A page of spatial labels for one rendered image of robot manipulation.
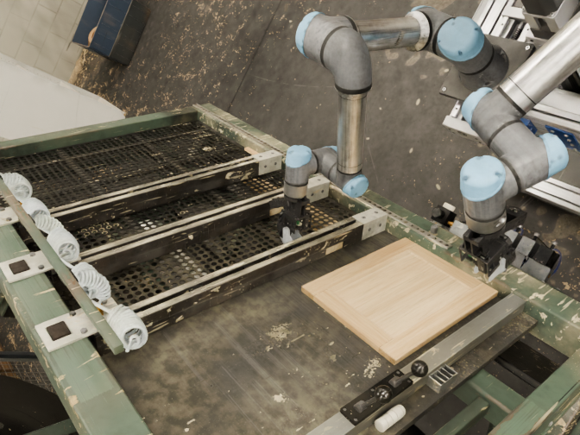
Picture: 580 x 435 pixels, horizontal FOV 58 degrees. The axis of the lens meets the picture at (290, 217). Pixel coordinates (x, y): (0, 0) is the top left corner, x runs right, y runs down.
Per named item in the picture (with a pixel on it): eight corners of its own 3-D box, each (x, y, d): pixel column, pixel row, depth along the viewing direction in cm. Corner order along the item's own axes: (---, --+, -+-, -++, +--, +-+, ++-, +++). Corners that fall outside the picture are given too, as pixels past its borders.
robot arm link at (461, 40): (475, 79, 156) (458, 59, 145) (442, 63, 164) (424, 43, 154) (501, 44, 153) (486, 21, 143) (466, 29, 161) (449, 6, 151)
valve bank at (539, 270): (585, 257, 178) (570, 245, 160) (564, 293, 180) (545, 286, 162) (461, 198, 210) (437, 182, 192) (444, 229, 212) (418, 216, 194)
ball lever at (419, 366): (402, 387, 126) (435, 369, 115) (392, 394, 123) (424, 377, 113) (393, 373, 127) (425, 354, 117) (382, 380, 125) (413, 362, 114)
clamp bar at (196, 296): (388, 232, 192) (400, 173, 179) (56, 383, 124) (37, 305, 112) (368, 220, 198) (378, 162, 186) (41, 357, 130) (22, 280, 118)
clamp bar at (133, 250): (330, 198, 211) (337, 143, 199) (16, 312, 144) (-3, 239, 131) (314, 188, 218) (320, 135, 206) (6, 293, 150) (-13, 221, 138)
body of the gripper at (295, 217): (293, 236, 167) (296, 204, 161) (276, 223, 172) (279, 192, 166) (311, 229, 171) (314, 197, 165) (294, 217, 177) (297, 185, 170)
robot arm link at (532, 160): (536, 110, 97) (482, 138, 97) (576, 152, 91) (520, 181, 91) (530, 135, 104) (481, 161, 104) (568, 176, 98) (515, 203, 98)
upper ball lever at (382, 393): (368, 412, 119) (399, 395, 109) (356, 420, 117) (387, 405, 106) (358, 396, 120) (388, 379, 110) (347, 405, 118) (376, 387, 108)
